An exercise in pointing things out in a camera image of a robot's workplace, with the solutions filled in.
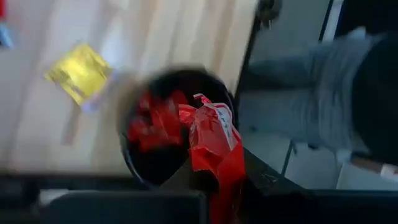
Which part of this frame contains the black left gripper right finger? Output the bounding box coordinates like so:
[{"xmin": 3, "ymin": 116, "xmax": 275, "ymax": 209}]
[{"xmin": 245, "ymin": 149, "xmax": 398, "ymax": 224}]

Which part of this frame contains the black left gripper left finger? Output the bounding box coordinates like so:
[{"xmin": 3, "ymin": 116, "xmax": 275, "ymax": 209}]
[{"xmin": 0, "ymin": 161, "xmax": 209, "ymax": 224}]

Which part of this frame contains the black plastic halloween bucket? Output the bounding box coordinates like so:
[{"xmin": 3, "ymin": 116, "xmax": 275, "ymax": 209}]
[{"xmin": 116, "ymin": 63, "xmax": 240, "ymax": 190}]

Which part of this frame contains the yellow Sour Patch candy bag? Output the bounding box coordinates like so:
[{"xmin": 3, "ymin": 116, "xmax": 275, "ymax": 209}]
[{"xmin": 44, "ymin": 42, "xmax": 113, "ymax": 107}]

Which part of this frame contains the black aluminium table frame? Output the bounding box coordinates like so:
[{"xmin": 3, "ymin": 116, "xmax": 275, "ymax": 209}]
[{"xmin": 232, "ymin": 0, "xmax": 299, "ymax": 177}]

